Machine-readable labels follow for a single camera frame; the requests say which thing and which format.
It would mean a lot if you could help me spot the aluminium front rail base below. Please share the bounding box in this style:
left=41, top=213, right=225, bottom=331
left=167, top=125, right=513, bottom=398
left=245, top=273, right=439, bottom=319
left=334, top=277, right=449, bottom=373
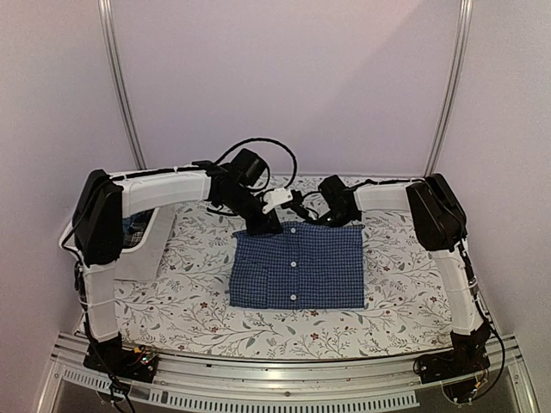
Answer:
left=37, top=333, right=541, bottom=412

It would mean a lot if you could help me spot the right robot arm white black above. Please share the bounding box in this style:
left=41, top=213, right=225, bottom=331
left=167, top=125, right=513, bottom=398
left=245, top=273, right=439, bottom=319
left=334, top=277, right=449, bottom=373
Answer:
left=318, top=174, right=492, bottom=379

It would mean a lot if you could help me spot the aluminium frame post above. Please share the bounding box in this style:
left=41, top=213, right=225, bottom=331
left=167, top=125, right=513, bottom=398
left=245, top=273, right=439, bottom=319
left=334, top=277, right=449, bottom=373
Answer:
left=97, top=0, right=146, bottom=170
left=424, top=0, right=474, bottom=176

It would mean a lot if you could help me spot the left aluminium frame post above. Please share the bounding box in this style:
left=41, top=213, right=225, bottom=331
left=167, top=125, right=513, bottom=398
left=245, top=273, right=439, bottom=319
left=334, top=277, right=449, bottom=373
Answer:
left=97, top=0, right=146, bottom=170

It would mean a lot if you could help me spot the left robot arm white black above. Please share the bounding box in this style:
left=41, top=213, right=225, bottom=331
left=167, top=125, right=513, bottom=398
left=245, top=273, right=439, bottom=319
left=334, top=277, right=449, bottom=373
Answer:
left=59, top=159, right=293, bottom=373

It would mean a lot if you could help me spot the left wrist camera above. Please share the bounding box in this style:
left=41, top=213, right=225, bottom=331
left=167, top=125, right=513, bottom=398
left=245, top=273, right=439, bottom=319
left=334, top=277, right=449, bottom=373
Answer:
left=213, top=137, right=298, bottom=213

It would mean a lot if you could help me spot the black white plaid garment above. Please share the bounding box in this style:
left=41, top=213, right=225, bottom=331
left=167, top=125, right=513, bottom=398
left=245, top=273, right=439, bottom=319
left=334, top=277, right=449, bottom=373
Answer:
left=122, top=212, right=152, bottom=249

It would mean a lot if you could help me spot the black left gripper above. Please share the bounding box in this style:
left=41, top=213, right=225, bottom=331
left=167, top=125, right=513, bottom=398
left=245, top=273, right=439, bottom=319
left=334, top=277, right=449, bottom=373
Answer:
left=221, top=187, right=282, bottom=237

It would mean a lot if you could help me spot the blue plaid button shirt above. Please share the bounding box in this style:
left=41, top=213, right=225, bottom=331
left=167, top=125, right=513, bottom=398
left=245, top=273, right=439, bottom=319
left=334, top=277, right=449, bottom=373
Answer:
left=228, top=221, right=365, bottom=310

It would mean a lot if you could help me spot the right aluminium frame post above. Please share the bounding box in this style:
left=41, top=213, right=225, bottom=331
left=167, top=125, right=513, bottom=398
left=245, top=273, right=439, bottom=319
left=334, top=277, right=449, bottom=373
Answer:
left=424, top=0, right=474, bottom=176

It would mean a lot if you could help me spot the white plastic laundry bin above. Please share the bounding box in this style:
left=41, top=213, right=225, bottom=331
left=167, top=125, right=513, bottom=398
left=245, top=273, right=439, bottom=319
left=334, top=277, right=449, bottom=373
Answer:
left=84, top=206, right=176, bottom=283

